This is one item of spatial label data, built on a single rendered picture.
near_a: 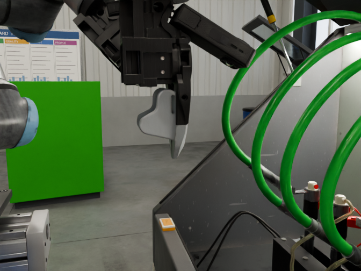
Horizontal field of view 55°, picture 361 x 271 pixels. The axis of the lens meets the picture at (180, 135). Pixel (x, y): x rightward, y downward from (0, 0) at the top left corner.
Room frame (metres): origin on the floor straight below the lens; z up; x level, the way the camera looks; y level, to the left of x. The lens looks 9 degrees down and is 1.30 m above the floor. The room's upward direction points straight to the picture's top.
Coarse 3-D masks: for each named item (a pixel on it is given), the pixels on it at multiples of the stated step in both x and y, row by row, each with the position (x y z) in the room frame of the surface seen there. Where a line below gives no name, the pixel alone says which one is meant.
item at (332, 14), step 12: (324, 12) 0.63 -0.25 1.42; (336, 12) 0.63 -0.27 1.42; (348, 12) 0.63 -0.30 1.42; (288, 24) 0.62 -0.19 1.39; (300, 24) 0.62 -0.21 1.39; (276, 36) 0.61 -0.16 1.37; (264, 48) 0.60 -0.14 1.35; (252, 60) 0.60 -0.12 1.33; (240, 72) 0.59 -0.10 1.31; (228, 96) 0.59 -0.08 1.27; (228, 108) 0.59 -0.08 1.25; (228, 120) 0.59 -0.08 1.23; (228, 132) 0.59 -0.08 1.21; (228, 144) 0.59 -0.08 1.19; (240, 156) 0.59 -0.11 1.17
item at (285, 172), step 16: (352, 64) 0.46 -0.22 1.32; (336, 80) 0.45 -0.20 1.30; (320, 96) 0.45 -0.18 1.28; (304, 112) 0.45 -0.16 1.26; (304, 128) 0.44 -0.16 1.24; (288, 144) 0.44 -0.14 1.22; (288, 160) 0.44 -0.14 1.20; (288, 176) 0.44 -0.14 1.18; (288, 192) 0.44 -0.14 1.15; (288, 208) 0.44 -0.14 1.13; (304, 224) 0.44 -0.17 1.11; (320, 224) 0.45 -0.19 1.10
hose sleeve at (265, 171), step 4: (264, 168) 0.60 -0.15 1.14; (264, 172) 0.60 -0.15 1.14; (268, 172) 0.60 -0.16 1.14; (264, 176) 0.60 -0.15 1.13; (268, 176) 0.60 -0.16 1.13; (272, 176) 0.61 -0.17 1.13; (276, 176) 0.61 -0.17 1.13; (268, 180) 0.61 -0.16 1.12; (272, 180) 0.61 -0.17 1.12; (276, 180) 0.61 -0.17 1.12; (272, 184) 0.62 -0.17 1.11; (276, 184) 0.61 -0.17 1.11
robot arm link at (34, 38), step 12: (12, 0) 0.62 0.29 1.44; (24, 0) 0.64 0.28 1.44; (36, 0) 0.65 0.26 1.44; (48, 0) 0.65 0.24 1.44; (12, 12) 0.62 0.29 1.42; (24, 12) 0.64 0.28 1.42; (36, 12) 0.66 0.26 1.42; (48, 12) 0.67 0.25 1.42; (12, 24) 0.64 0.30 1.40; (24, 24) 0.66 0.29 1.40; (36, 24) 0.67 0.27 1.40; (48, 24) 0.69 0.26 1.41; (24, 36) 0.69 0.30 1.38; (36, 36) 0.70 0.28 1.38
